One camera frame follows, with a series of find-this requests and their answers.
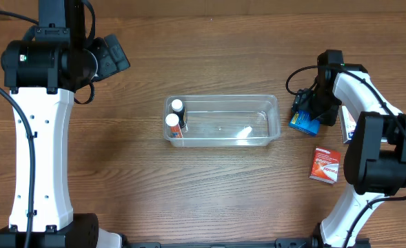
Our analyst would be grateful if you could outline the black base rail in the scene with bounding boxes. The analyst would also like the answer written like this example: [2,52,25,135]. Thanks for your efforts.
[122,238,323,248]

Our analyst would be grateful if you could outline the orange tube with white cap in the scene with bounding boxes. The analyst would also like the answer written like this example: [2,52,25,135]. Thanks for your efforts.
[165,113,183,138]

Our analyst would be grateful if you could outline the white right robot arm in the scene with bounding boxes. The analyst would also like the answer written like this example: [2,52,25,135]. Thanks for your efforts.
[275,50,406,247]

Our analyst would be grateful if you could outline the clear plastic container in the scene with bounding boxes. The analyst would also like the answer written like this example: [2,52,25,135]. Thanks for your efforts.
[163,94,281,147]

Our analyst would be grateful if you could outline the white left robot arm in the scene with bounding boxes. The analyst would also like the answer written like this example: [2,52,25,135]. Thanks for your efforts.
[0,0,130,248]

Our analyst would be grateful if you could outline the dark bottle with white cap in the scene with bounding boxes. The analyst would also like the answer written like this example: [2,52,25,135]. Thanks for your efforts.
[171,99,187,128]

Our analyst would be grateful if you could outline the blue medicine box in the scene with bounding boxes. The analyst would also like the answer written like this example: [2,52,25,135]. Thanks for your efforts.
[288,110,320,136]

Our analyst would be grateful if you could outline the red and white medicine box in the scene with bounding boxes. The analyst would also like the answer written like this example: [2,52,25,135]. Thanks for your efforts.
[309,147,341,184]

